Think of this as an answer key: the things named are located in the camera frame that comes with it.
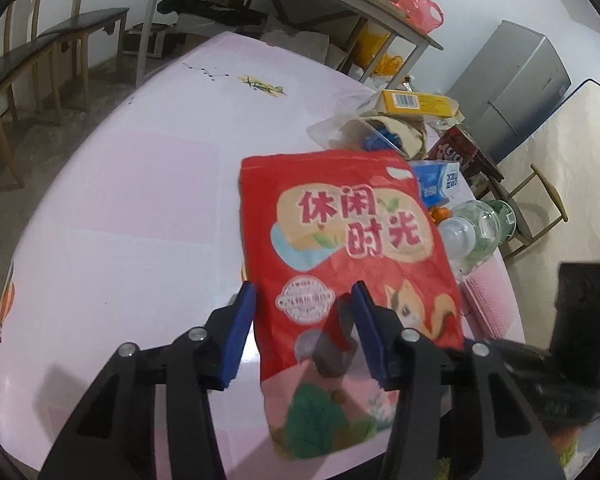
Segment clear green plastic bottle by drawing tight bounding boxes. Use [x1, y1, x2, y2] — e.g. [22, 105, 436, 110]
[438, 200, 517, 276]

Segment wooden chair dark seat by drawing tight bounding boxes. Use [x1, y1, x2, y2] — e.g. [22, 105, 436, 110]
[0, 0, 129, 188]

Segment wooden chair by fridge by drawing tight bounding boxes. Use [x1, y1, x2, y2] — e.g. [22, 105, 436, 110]
[498, 164, 569, 261]

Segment pink scrub sponge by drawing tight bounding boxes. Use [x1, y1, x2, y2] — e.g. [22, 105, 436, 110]
[460, 255, 526, 344]

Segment grey metal shelf table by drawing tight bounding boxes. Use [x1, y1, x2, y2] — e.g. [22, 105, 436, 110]
[134, 0, 444, 91]

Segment white mattress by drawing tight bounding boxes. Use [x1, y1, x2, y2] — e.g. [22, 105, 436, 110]
[500, 79, 600, 348]

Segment blue plastic wrapper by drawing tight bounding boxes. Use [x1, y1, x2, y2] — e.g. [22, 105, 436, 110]
[362, 125, 403, 152]

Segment red drink can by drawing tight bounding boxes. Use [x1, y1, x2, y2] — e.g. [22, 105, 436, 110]
[427, 126, 504, 182]

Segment yellow white medicine box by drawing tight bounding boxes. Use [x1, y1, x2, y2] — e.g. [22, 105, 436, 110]
[374, 89, 456, 118]

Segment pink plastic bag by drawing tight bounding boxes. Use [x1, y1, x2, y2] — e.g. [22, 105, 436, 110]
[393, 0, 444, 34]

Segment blue toothpaste box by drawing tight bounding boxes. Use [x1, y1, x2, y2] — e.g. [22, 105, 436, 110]
[411, 160, 460, 208]

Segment red snack bag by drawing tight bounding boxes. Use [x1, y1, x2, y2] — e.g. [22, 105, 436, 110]
[239, 151, 464, 460]

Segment clear plastic container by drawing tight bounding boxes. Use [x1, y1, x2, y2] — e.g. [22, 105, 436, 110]
[306, 113, 377, 151]

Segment grey refrigerator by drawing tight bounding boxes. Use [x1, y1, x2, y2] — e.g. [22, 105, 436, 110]
[448, 20, 571, 162]

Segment orange fruit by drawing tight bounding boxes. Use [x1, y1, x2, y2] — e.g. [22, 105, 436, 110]
[429, 206, 453, 224]

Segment yellow plastic bag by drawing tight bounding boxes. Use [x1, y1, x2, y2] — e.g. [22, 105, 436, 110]
[352, 22, 404, 77]

